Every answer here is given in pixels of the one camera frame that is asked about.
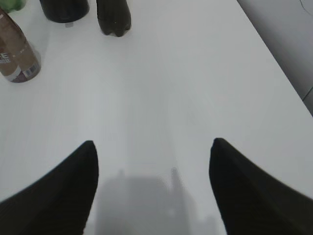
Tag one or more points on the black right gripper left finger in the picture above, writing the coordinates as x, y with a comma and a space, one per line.
59, 203

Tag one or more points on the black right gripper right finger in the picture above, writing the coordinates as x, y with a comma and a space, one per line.
251, 201

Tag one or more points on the brown coffee drink bottle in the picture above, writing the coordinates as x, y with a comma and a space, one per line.
18, 62

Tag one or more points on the black ceramic mug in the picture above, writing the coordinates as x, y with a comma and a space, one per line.
64, 11

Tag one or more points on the dark cola bottle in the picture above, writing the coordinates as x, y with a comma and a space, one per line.
113, 16

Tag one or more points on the green soda bottle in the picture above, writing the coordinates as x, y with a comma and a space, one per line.
12, 5

